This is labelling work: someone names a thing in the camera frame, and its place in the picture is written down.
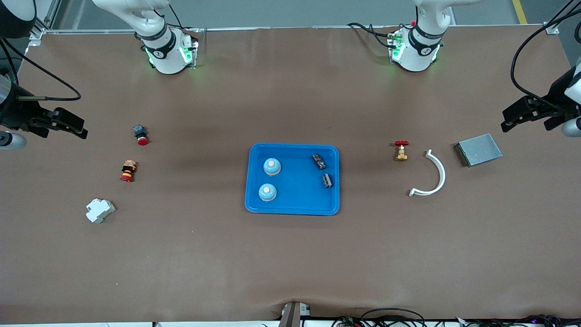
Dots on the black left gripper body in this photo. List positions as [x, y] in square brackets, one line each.
[553, 105]

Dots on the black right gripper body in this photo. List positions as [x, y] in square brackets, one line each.
[18, 116]

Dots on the small black connector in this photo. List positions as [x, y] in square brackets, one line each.
[327, 181]
[319, 161]

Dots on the blue desk bell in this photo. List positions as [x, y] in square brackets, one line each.
[267, 194]
[272, 168]

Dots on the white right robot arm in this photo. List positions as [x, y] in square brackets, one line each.
[165, 54]

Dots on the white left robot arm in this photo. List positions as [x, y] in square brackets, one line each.
[415, 54]

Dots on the grey metal box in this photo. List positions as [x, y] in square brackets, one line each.
[480, 150]

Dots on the red pushbutton with black base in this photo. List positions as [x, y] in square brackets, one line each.
[140, 132]

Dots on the red emergency button orange base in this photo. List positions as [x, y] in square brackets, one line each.
[128, 171]

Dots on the white circuit breaker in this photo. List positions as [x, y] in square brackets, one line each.
[100, 211]

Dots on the white curved plastic clip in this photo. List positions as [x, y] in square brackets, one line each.
[441, 175]

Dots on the blue plastic tray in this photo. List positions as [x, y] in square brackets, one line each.
[295, 200]

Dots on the brown table mat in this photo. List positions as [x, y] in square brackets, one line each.
[290, 254]

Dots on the grey metal table clamp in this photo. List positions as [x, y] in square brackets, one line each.
[292, 315]

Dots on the aluminium frame profile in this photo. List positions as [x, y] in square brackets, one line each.
[51, 16]
[552, 28]

